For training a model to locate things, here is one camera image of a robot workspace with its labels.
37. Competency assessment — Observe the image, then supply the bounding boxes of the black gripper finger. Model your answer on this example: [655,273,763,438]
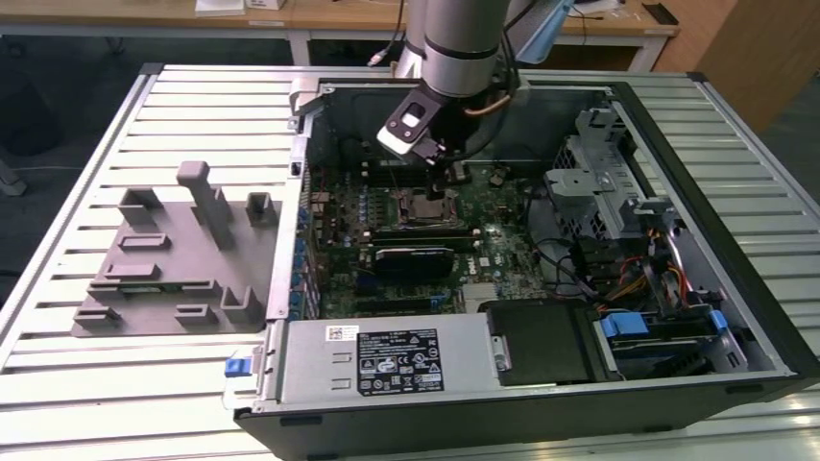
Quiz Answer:
[427,160,474,199]

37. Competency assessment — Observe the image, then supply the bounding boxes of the silver CPU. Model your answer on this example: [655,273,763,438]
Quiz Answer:
[407,197,451,221]

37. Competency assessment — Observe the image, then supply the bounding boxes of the metal socket cover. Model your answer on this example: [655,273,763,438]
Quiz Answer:
[390,187,463,228]

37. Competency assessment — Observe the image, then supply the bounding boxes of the black RAM stick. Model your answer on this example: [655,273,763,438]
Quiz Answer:
[371,237,478,252]
[369,227,478,241]

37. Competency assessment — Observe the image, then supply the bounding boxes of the black graphics card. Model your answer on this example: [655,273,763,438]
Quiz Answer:
[373,245,457,280]

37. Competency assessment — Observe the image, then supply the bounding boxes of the green motherboard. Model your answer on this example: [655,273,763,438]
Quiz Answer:
[299,160,565,321]

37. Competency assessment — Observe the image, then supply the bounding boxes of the silver metal drive cage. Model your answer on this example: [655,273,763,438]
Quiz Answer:
[541,106,651,244]

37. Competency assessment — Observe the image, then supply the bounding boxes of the silver chipset heatsink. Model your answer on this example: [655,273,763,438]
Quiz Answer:
[461,282,502,304]

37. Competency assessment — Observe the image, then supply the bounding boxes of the black expansion slot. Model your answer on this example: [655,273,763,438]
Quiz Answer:
[353,296,449,312]

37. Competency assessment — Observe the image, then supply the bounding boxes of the black plastic shroud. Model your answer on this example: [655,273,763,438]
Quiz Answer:
[482,298,609,388]

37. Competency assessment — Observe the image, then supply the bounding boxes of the silver power supply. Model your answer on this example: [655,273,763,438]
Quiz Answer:
[273,316,502,405]

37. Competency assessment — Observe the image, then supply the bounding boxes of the small black desk object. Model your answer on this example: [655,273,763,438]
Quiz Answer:
[641,2,679,25]

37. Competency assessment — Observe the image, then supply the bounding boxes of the hard disk in blue carrier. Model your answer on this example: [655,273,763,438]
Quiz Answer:
[591,306,750,378]

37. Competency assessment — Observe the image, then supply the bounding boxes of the grey parts rack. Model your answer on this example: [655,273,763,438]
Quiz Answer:
[67,160,283,340]

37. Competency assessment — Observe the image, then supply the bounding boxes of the green RAM stick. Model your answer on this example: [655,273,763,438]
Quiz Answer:
[117,282,211,293]

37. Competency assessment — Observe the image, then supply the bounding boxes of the large white box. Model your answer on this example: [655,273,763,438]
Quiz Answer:
[193,0,246,18]

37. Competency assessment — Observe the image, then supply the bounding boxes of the wooden cabinet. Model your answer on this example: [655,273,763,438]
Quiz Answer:
[655,0,820,133]

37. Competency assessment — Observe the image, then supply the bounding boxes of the black PC case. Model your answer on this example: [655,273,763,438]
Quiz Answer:
[219,71,820,452]

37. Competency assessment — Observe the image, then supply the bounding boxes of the cable with copper sleeve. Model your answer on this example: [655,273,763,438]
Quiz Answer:
[463,91,511,118]

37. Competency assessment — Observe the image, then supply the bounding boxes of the white rimmed wrist camera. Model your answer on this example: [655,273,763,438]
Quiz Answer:
[375,88,447,158]

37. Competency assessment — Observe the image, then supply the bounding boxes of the black camera cable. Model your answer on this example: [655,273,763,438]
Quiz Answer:
[491,26,521,159]

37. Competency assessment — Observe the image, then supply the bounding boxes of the hanging cable with plug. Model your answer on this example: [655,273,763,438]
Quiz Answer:
[366,0,410,67]

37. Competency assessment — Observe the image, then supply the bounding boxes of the yellow orange power wires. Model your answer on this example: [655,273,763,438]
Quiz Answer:
[598,276,649,302]

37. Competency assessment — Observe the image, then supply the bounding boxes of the orange flat data wire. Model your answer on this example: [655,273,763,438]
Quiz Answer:
[669,266,697,308]

